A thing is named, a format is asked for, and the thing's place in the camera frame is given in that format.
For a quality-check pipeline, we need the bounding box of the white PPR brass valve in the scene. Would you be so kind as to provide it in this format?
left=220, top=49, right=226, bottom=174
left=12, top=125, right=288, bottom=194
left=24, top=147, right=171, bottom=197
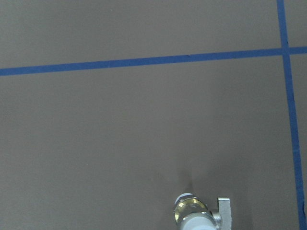
left=173, top=193, right=232, bottom=230

